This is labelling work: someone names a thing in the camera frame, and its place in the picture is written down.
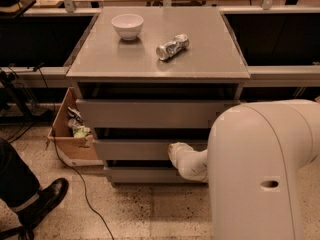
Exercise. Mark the grey bottom drawer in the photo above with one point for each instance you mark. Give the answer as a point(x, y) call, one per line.
point(142, 172)

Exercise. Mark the grey top drawer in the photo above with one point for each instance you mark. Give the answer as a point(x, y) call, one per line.
point(151, 105)

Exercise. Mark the grey drawer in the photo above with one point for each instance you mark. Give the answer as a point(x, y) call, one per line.
point(142, 172)
point(151, 105)
point(144, 143)

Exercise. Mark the white bowl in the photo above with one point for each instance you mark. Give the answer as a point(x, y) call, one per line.
point(128, 26)

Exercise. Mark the cardboard box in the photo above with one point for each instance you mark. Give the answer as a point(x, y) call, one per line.
point(71, 147)

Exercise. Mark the black leather shoe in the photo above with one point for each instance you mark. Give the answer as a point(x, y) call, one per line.
point(34, 210)

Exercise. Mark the crumpled trash in box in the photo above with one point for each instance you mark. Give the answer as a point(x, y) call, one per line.
point(76, 124)

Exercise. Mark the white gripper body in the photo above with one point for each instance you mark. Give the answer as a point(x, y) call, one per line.
point(184, 157)

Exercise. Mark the crushed silver can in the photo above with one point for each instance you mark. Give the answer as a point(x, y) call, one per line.
point(173, 47)

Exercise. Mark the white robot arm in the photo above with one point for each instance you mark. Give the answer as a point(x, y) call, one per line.
point(253, 154)

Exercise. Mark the dark trouser leg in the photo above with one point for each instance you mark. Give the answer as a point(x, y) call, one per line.
point(19, 187)

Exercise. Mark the grey drawer cabinet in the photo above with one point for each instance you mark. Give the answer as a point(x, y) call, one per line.
point(147, 77)

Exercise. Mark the grey middle drawer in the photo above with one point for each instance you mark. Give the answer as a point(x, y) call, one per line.
point(144, 143)

